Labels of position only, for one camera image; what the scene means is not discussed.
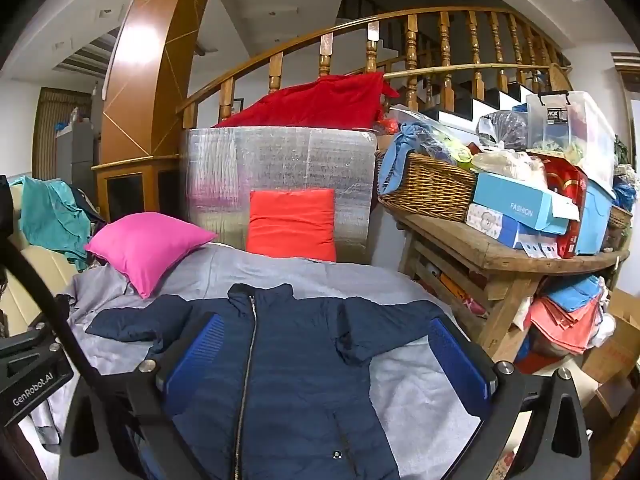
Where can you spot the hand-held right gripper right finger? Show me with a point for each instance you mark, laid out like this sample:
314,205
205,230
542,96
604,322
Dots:
460,360

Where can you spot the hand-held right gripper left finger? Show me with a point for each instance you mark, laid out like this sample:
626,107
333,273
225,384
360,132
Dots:
192,360

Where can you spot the navy blue zip jacket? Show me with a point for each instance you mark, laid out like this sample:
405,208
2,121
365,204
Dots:
300,360

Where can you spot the pink pillow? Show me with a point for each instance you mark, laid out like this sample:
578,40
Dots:
145,247

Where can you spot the wooden table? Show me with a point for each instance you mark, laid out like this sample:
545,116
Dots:
450,237

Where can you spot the white patterned box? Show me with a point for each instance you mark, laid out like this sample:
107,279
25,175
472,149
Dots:
485,222

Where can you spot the grey blanket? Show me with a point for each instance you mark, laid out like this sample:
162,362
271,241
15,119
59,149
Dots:
310,272

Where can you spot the cardboard box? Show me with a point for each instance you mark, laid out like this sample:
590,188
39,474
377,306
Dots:
620,340

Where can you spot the light blue shoe box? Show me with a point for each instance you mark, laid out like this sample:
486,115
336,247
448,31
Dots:
515,205

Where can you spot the teal cloth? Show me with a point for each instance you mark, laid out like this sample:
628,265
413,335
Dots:
45,210

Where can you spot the red-orange pillow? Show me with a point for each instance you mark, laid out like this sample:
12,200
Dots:
290,225

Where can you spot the wicker basket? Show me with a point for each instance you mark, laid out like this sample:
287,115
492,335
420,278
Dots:
425,185

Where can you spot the blue plastic bin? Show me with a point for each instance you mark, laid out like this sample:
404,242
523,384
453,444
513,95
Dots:
597,220

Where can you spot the wooden cabinet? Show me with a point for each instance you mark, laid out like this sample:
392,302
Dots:
150,162

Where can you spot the white plastic bag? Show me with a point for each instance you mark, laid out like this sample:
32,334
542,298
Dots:
505,162

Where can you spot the red bag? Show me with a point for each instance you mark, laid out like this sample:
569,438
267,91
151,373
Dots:
570,180

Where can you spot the light blue cloth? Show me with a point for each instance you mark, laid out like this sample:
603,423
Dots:
400,152

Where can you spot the silver foil-wrapped board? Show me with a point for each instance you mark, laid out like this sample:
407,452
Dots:
280,160

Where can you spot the grey metal cabinet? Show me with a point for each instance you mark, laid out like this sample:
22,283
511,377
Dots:
75,150

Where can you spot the grey plastic bag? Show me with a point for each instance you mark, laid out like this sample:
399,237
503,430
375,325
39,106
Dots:
505,127

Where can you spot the brown curtain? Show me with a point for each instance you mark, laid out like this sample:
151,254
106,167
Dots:
50,125

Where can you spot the staircase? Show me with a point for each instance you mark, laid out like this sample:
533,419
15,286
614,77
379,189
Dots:
480,105

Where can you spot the clear plastic storage box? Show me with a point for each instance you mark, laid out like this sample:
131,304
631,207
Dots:
585,130

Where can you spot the red cloth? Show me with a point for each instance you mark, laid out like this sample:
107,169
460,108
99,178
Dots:
320,102

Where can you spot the wooden arch column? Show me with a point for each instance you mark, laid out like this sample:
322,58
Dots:
150,60

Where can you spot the wooden stair railing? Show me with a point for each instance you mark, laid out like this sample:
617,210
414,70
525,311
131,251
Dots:
411,40

